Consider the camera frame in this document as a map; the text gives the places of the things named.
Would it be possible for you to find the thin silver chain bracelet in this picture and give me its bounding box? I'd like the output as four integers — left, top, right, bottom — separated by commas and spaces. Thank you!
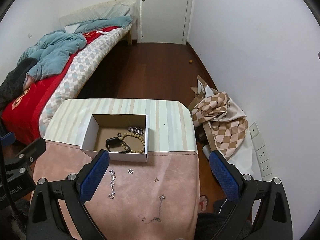
107, 169, 117, 201

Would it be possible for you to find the black fitness band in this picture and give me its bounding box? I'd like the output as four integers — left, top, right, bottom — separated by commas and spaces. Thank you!
105, 137, 131, 153

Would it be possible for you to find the wooden bead bracelet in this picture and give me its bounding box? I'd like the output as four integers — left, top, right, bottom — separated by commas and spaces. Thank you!
117, 132, 146, 154

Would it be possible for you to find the silver pendant necklace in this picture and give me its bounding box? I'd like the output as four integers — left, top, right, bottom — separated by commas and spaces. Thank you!
138, 194, 167, 224

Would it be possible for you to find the chunky silver link chain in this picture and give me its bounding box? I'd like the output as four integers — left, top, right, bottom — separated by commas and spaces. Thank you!
127, 126, 145, 137

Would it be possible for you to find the red flip flop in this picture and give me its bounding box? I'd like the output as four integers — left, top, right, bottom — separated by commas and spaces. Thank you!
199, 195, 209, 213

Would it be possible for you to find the white cardboard box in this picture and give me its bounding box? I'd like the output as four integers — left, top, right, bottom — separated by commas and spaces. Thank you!
80, 114, 149, 163

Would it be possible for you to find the red blanket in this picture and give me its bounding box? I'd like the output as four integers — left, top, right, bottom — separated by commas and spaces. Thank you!
1, 25, 121, 145

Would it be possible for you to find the checkered beige cloth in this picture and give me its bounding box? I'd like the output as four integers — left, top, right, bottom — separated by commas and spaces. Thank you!
188, 76, 248, 160

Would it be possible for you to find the pink fuzzy table mat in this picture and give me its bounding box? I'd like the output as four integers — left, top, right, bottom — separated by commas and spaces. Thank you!
27, 141, 200, 239

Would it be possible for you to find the striped pastel tablecloth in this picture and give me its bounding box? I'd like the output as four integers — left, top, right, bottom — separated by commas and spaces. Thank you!
40, 99, 197, 152

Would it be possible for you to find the black fuzzy garment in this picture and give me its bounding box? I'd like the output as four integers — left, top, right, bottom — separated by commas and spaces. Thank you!
0, 57, 38, 111

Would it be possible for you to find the checkered white grey quilt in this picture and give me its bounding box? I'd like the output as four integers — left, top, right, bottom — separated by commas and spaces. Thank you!
39, 24, 132, 137

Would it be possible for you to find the teal blue blanket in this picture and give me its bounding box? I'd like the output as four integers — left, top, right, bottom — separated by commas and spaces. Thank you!
17, 15, 132, 81

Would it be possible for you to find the white door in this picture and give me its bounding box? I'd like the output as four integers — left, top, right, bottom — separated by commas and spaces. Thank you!
137, 0, 193, 44

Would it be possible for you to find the white wall socket strip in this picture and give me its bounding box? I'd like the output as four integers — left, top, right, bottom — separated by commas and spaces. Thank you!
249, 122, 273, 181

